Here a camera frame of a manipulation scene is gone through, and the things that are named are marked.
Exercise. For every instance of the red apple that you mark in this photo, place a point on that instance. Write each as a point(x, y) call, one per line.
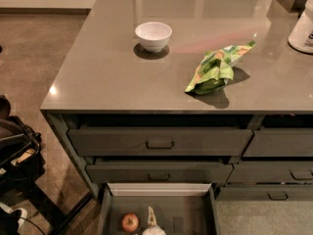
point(130, 222)

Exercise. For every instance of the grey counter cabinet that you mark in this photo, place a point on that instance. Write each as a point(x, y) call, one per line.
point(109, 80)

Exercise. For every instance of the top left grey drawer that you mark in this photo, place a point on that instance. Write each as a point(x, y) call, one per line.
point(159, 141)

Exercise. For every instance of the white plastic canister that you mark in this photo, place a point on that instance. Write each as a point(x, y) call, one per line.
point(301, 38)

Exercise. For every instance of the middle left grey drawer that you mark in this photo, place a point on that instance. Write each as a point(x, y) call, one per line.
point(135, 171)

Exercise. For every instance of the grey drawer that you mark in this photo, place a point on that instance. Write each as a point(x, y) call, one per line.
point(281, 142)
point(266, 193)
point(135, 171)
point(159, 141)
point(272, 172)

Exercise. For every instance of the open bottom left drawer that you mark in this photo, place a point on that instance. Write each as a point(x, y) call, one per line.
point(180, 208)

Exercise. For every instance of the top right grey drawer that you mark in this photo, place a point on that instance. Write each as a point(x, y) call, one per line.
point(281, 142)

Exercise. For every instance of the middle right grey drawer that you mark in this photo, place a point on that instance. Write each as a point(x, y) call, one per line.
point(272, 172)

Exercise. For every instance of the white ceramic bowl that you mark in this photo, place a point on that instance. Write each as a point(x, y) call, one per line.
point(153, 36)

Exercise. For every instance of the bottom right grey drawer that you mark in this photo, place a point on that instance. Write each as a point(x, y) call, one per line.
point(266, 193)

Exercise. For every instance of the green snack bag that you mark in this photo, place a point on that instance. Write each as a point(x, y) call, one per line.
point(216, 68)

